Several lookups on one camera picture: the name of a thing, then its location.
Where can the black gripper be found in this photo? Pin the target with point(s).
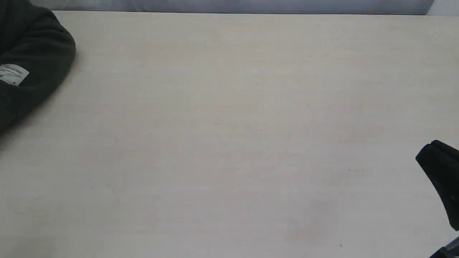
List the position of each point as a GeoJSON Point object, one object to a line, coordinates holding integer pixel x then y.
{"type": "Point", "coordinates": [440, 162]}

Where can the dark green sleeved forearm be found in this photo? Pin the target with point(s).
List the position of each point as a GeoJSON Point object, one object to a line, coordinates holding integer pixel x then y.
{"type": "Point", "coordinates": [37, 53]}

